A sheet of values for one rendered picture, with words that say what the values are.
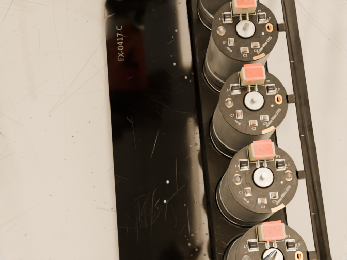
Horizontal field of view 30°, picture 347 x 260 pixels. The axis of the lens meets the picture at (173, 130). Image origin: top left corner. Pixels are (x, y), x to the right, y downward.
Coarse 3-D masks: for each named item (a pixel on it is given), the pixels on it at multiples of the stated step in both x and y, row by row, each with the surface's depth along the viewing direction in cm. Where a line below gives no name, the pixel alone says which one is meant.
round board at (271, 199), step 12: (240, 156) 23; (276, 156) 23; (288, 156) 23; (228, 168) 23; (240, 168) 23; (252, 168) 23; (276, 168) 23; (288, 168) 23; (228, 180) 23; (276, 180) 23; (240, 192) 22; (252, 192) 22; (264, 192) 22; (276, 192) 22; (288, 192) 22; (240, 204) 22; (252, 204) 22; (264, 204) 22; (276, 204) 22
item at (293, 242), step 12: (252, 228) 22; (288, 228) 22; (240, 240) 22; (252, 240) 22; (276, 240) 22; (288, 240) 22; (300, 240) 22; (240, 252) 22; (252, 252) 22; (288, 252) 22
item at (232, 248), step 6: (228, 246) 27; (234, 246) 24; (228, 252) 25; (234, 252) 23; (264, 252) 22; (270, 252) 22; (228, 258) 24; (234, 258) 22; (282, 258) 22; (300, 258) 22
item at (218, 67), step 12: (240, 24) 24; (252, 24) 24; (240, 36) 24; (252, 36) 24; (216, 48) 24; (204, 60) 28; (216, 60) 25; (228, 60) 24; (264, 60) 25; (204, 72) 28; (216, 72) 26; (228, 72) 25; (216, 84) 27
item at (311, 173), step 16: (288, 0) 24; (288, 16) 24; (288, 32) 24; (288, 48) 24; (304, 80) 24; (288, 96) 23; (304, 96) 23; (304, 112) 23; (304, 128) 23; (304, 144) 23; (304, 160) 23; (304, 176) 23; (320, 192) 23; (320, 208) 22; (320, 224) 22; (320, 240) 22; (320, 256) 22
